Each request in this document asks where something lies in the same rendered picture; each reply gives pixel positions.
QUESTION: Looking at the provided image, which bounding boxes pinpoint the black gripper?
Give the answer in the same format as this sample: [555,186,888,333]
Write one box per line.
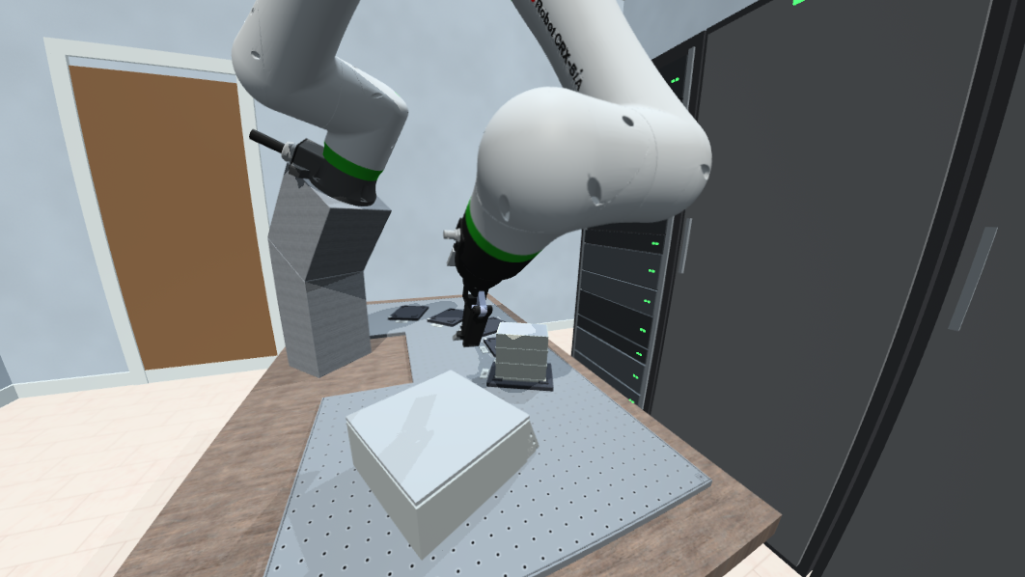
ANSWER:
[447,243,502,347]

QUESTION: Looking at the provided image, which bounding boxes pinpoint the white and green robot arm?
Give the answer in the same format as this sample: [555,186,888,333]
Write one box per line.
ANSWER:
[232,0,712,281]

